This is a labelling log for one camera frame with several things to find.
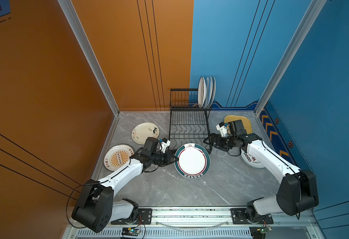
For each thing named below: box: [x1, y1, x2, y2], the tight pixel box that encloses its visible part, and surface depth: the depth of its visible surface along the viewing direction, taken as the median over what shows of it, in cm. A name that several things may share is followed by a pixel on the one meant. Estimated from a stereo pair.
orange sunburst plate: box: [102, 143, 135, 172], surface depth 98 cm
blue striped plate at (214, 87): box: [210, 75, 217, 109], surface depth 86 cm
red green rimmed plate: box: [174, 142, 211, 180], surface depth 83 cm
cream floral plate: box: [131, 121, 160, 145], surface depth 110 cm
